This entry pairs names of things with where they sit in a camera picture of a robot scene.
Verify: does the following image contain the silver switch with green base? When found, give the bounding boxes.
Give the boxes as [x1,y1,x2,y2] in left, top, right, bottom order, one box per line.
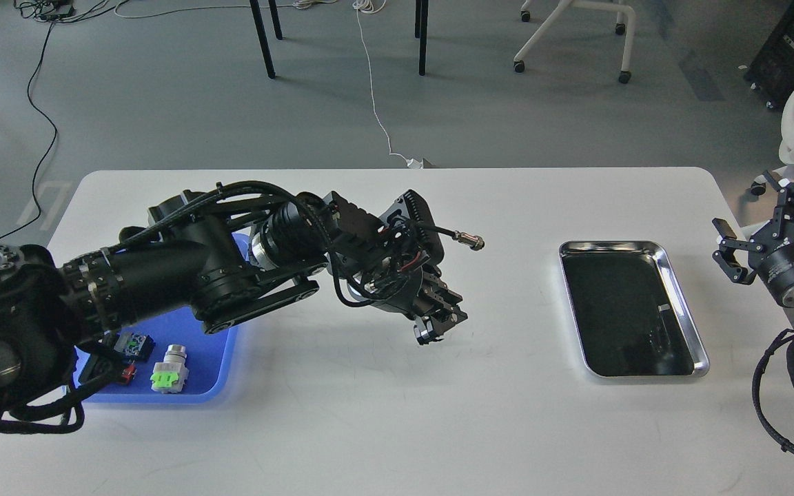
[150,343,190,393]

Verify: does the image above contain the white chair base with casters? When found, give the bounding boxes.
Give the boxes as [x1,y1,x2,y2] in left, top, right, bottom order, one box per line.
[511,1,638,85]

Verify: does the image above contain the blue plastic tray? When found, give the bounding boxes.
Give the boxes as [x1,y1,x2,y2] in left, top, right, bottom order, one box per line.
[91,241,236,404]

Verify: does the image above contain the black table legs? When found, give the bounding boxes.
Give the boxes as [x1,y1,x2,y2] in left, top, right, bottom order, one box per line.
[247,1,431,79]

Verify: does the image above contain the black equipment case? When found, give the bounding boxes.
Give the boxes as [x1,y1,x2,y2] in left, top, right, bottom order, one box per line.
[744,1,794,110]

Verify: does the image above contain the silver metal tray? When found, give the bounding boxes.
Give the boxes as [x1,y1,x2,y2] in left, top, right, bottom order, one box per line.
[558,240,710,381]

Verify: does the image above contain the red emergency stop button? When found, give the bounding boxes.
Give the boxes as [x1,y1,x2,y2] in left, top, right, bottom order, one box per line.
[77,332,156,386]

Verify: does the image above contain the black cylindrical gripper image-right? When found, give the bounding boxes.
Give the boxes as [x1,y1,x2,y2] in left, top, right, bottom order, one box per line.
[712,172,794,309]

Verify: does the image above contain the black cable on floor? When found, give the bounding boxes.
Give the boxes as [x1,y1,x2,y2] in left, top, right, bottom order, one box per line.
[0,0,119,243]

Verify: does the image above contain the white cable on floor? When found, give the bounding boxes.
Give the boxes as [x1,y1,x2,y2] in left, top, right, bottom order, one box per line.
[114,0,425,169]

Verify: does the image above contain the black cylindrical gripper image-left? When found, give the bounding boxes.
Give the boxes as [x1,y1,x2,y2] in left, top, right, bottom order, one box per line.
[328,189,470,346]

